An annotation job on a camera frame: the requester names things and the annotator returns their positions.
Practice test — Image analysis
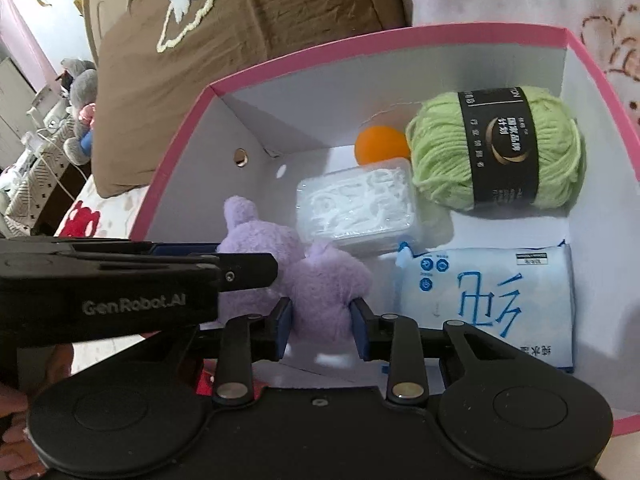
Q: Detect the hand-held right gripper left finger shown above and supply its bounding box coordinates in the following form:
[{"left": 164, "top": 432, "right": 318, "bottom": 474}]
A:
[{"left": 165, "top": 296, "right": 294, "bottom": 406}]

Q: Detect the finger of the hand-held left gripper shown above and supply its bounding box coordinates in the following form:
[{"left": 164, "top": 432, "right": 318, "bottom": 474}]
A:
[
  {"left": 219, "top": 253, "right": 279, "bottom": 294},
  {"left": 150, "top": 242, "right": 221, "bottom": 256}
]

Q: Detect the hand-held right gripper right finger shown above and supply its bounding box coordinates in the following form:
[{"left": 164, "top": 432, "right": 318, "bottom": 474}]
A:
[{"left": 349, "top": 297, "right": 516, "bottom": 406}]

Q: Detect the purple plush toy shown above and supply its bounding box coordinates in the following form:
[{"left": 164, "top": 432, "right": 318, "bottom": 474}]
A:
[{"left": 216, "top": 196, "right": 375, "bottom": 357}]

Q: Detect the clear floss pick box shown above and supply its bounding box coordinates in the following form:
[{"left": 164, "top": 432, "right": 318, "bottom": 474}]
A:
[{"left": 295, "top": 157, "right": 422, "bottom": 256}]

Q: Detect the blue white wet wipes pack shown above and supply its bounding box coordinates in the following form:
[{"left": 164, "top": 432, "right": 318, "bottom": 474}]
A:
[{"left": 392, "top": 242, "right": 575, "bottom": 374}]

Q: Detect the pink cardboard box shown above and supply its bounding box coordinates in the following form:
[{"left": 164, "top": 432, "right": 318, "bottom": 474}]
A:
[{"left": 129, "top": 21, "right": 640, "bottom": 442}]

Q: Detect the orange ball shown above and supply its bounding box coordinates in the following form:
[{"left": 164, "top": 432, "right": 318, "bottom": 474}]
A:
[{"left": 354, "top": 126, "right": 412, "bottom": 167}]

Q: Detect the green yarn ball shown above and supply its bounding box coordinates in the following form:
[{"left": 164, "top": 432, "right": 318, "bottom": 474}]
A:
[{"left": 404, "top": 86, "right": 586, "bottom": 213}]

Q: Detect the person's left hand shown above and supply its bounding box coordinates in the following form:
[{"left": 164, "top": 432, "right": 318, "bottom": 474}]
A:
[{"left": 0, "top": 344, "right": 77, "bottom": 480}]

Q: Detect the red bear printed bed sheet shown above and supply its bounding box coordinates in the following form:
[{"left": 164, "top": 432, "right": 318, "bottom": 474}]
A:
[{"left": 52, "top": 177, "right": 152, "bottom": 242}]

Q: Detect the table with patterned cloth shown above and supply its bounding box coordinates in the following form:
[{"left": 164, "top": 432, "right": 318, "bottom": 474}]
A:
[{"left": 0, "top": 125, "right": 92, "bottom": 237}]

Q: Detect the grey plush toy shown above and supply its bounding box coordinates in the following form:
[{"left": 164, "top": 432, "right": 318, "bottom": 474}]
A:
[{"left": 60, "top": 57, "right": 99, "bottom": 166}]

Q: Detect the white wardrobe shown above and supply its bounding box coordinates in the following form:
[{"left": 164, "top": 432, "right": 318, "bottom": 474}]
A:
[{"left": 0, "top": 57, "right": 39, "bottom": 142}]

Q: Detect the beige bed headboard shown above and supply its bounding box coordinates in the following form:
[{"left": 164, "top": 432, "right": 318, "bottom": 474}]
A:
[{"left": 70, "top": 0, "right": 104, "bottom": 69}]

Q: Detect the brown embroidered pillow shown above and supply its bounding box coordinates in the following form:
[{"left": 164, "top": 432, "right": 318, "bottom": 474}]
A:
[{"left": 81, "top": 0, "right": 409, "bottom": 199}]

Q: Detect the white cable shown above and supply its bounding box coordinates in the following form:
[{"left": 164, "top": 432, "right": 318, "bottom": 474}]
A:
[{"left": 29, "top": 129, "right": 72, "bottom": 197}]

